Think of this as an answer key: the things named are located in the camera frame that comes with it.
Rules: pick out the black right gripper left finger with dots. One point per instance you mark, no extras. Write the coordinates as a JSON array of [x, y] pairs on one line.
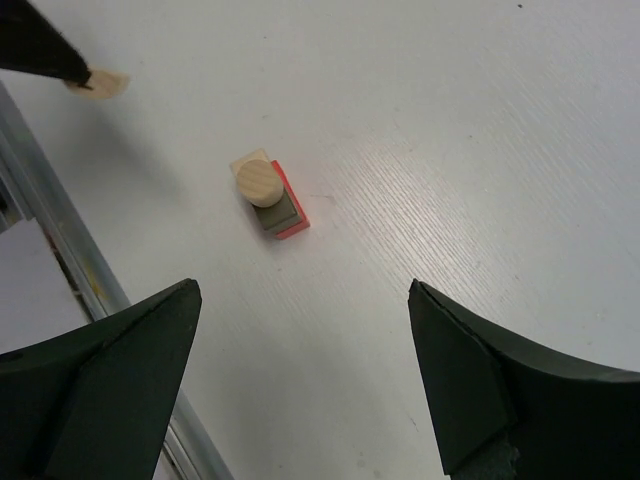
[[95, 403]]

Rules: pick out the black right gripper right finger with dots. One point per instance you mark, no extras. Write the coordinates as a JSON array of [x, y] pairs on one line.
[[505, 407]]

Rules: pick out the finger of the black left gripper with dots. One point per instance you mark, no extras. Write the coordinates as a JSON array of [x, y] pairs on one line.
[[31, 44]]

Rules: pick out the wood cube with number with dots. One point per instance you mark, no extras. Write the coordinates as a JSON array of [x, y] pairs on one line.
[[101, 85]]

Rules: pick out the wood cube with red square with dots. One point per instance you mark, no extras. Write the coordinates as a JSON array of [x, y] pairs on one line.
[[258, 155]]

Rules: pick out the dark olive cube block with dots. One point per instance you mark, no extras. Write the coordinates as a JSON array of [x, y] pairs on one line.
[[279, 217]]

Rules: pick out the wood cylinder block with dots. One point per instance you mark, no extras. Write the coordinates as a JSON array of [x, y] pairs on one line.
[[259, 183]]

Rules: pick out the red wood block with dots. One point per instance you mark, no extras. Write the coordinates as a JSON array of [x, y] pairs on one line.
[[305, 223]]

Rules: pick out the aluminium front frame rail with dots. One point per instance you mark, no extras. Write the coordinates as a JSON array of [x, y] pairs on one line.
[[36, 190]]

